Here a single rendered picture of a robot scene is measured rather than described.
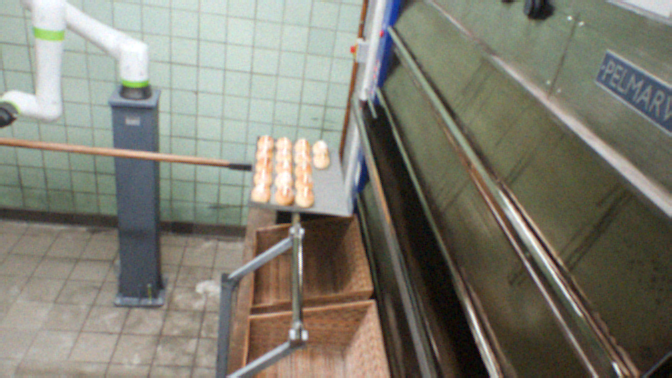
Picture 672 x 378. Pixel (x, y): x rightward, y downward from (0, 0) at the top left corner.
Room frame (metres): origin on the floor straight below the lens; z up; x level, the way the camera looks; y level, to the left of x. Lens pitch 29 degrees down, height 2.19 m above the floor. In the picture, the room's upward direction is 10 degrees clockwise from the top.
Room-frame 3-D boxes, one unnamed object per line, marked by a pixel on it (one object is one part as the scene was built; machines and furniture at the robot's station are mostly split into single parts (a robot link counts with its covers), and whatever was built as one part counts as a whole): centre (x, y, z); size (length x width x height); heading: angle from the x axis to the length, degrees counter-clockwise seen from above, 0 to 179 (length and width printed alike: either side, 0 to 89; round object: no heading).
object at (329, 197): (1.90, 0.16, 1.19); 0.55 x 0.36 x 0.03; 8
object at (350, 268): (1.91, 0.07, 0.72); 0.56 x 0.49 x 0.28; 10
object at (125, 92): (2.44, 1.02, 1.23); 0.26 x 0.15 x 0.06; 13
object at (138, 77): (2.39, 1.01, 1.36); 0.16 x 0.13 x 0.19; 48
